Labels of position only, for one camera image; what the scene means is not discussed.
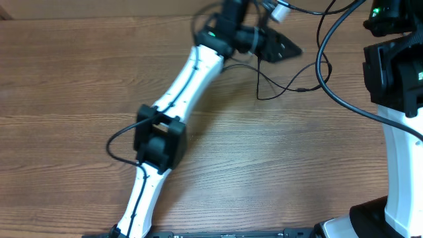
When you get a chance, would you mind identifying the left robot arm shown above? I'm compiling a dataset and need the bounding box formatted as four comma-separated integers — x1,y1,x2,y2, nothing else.
108,1,302,237

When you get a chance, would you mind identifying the black micro usb cable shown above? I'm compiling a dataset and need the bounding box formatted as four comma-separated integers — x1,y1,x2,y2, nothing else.
221,56,333,101

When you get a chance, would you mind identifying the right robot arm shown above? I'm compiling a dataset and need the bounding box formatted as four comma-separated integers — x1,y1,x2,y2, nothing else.
313,1,422,237

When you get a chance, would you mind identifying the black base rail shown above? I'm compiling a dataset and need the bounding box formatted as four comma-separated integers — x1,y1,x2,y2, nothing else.
146,227,322,238

